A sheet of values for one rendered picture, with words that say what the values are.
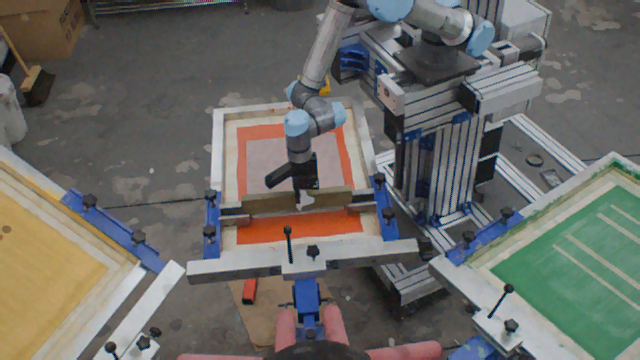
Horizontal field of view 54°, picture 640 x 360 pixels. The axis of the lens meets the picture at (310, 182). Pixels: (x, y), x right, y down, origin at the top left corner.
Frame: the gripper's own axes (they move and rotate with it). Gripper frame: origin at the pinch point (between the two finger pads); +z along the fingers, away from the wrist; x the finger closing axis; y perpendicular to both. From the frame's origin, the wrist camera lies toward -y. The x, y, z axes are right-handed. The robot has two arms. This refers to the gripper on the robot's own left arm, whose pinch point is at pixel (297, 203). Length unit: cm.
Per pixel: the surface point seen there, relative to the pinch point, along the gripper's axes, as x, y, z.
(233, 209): 1.8, -21.1, 1.7
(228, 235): -4.6, -23.4, 7.0
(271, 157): 31.9, -7.9, 7.0
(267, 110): 57, -8, 4
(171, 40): 290, -84, 103
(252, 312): 31, -26, 101
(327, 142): 37.4, 13.4, 7.0
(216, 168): 24.9, -27.5, 3.5
